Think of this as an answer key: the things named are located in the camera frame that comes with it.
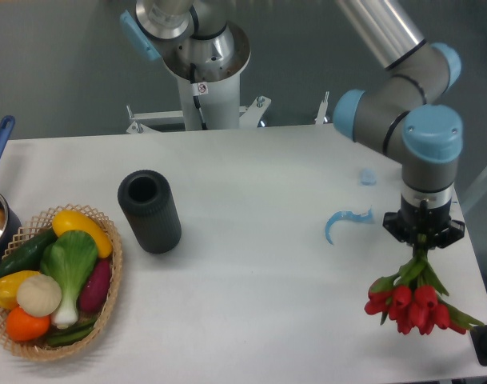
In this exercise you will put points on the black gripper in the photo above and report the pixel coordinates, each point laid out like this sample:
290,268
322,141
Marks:
435,223

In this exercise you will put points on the red tulip bouquet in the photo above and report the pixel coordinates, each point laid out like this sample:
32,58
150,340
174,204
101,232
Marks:
413,298

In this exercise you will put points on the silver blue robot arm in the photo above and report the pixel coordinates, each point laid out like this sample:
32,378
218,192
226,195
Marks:
401,120

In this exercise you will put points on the small blue plastic cap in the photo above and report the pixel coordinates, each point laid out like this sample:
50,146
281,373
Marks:
367,177

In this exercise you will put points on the dark grey ribbed vase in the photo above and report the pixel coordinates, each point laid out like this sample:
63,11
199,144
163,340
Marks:
146,200

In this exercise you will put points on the purple sweet potato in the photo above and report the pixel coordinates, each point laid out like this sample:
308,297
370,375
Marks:
95,291

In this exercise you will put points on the green bok choy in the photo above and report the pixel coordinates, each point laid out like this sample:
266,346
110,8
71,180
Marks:
70,262

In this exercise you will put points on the green beans in basket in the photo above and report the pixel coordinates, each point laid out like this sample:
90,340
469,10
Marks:
71,335

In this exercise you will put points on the dark green cucumber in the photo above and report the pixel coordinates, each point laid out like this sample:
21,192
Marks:
28,255

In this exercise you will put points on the woven wicker basket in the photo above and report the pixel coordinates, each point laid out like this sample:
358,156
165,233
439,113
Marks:
106,236

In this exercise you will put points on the orange fruit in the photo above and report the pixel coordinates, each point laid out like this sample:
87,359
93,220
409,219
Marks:
23,327

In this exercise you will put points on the yellow bell pepper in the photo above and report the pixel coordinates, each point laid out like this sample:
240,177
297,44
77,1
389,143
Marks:
9,285

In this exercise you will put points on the white frame at right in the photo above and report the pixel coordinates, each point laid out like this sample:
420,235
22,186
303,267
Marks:
476,191

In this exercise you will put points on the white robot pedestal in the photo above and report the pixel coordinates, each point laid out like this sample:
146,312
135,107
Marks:
208,74

